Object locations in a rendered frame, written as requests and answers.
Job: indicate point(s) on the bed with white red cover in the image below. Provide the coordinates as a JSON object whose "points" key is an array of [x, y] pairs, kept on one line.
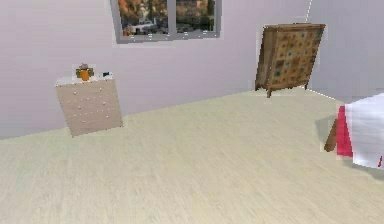
{"points": [[363, 130]]}

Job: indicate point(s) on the small dark teal object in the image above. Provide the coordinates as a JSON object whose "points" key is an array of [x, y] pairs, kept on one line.
{"points": [[106, 74]]}

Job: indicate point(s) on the grey framed window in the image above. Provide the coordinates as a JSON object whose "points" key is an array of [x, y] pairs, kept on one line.
{"points": [[168, 20]]}

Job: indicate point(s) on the pale beige chest of drawers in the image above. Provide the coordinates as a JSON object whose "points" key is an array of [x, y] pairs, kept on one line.
{"points": [[90, 106]]}

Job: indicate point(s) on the brown patterned wooden cabinet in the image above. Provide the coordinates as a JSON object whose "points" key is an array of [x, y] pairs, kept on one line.
{"points": [[290, 56]]}

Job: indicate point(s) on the orange vase with plant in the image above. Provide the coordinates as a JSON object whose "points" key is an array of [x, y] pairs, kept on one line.
{"points": [[84, 73]]}

